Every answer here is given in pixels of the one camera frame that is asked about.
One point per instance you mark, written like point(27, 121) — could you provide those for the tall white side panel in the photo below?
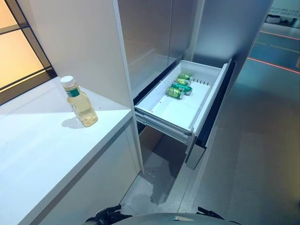
point(82, 47)

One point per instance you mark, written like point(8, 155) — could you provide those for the white banner with text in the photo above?
point(281, 11)

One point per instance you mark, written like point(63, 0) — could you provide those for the fridge drawer with white bin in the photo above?
point(178, 105)

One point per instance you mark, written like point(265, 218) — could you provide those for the yellow drink bottle white cap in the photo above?
point(82, 110)

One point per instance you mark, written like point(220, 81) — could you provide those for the stainless steel fridge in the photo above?
point(145, 35)

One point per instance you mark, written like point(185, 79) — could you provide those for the black framed window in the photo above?
point(35, 42)

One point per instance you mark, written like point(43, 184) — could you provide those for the grey robot torso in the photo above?
point(164, 220)

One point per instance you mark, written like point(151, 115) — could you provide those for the green drink can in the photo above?
point(182, 88)
point(174, 92)
point(185, 76)
point(182, 81)

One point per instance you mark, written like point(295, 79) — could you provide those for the white counter cabinet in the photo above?
point(47, 152)

